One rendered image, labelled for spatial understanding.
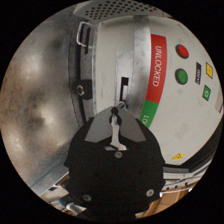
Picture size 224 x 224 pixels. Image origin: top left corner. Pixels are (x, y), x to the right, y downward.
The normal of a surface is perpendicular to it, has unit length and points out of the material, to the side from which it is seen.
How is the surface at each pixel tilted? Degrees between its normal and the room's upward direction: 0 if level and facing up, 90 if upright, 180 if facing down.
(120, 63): 90
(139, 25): 90
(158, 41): 90
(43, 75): 0
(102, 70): 90
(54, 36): 0
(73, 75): 0
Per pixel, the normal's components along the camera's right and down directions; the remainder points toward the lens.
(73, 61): 0.86, 0.29
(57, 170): 0.04, -0.86
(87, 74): -0.51, 0.43
